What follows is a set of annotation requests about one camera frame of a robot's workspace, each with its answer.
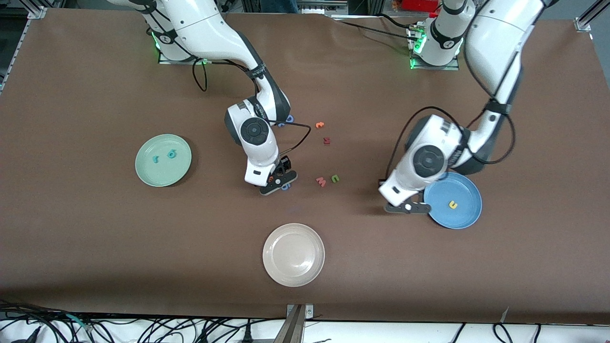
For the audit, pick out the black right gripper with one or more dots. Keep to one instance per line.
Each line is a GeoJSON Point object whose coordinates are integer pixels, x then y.
{"type": "Point", "coordinates": [284, 164]}

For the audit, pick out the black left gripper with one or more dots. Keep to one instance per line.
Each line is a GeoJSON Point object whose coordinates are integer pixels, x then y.
{"type": "Point", "coordinates": [421, 195]}

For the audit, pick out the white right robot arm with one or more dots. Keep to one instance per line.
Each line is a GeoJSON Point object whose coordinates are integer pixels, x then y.
{"type": "Point", "coordinates": [205, 28]}

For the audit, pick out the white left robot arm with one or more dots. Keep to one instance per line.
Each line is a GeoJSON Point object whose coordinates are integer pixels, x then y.
{"type": "Point", "coordinates": [429, 162]}

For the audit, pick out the pink foam letter w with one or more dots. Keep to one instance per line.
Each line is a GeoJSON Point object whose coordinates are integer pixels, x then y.
{"type": "Point", "coordinates": [321, 181]}

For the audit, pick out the blue plate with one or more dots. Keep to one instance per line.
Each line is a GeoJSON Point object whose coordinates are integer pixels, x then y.
{"type": "Point", "coordinates": [464, 212]}

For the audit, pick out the beige plate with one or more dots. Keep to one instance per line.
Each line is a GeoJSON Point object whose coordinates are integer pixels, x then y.
{"type": "Point", "coordinates": [293, 255]}

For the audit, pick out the pale green plate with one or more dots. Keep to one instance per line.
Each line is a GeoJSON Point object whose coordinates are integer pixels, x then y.
{"type": "Point", "coordinates": [163, 171]}

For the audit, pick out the white paper flap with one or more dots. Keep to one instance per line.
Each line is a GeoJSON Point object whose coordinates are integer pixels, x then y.
{"type": "Point", "coordinates": [505, 315]}

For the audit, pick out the person in blue jeans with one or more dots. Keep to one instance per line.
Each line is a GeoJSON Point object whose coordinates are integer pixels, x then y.
{"type": "Point", "coordinates": [279, 5]}

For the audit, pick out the aluminium profile bar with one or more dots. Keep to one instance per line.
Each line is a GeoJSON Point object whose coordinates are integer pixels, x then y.
{"type": "Point", "coordinates": [290, 331]}

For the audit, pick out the grey power strip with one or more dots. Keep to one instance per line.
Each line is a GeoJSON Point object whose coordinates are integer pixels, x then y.
{"type": "Point", "coordinates": [329, 7]}

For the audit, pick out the red box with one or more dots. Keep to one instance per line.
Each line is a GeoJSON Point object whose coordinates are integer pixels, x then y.
{"type": "Point", "coordinates": [419, 5]}

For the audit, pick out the table cover sheet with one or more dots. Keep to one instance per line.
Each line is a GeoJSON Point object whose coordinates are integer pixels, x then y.
{"type": "Point", "coordinates": [95, 238]}

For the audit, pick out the aluminium corner profile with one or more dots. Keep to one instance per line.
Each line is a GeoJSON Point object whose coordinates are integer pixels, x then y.
{"type": "Point", "coordinates": [591, 14]}
{"type": "Point", "coordinates": [35, 10]}

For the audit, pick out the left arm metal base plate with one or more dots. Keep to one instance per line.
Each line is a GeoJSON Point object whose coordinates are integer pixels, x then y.
{"type": "Point", "coordinates": [429, 67]}

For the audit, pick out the small metal bracket plate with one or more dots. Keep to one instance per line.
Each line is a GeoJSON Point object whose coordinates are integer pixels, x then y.
{"type": "Point", "coordinates": [309, 312]}

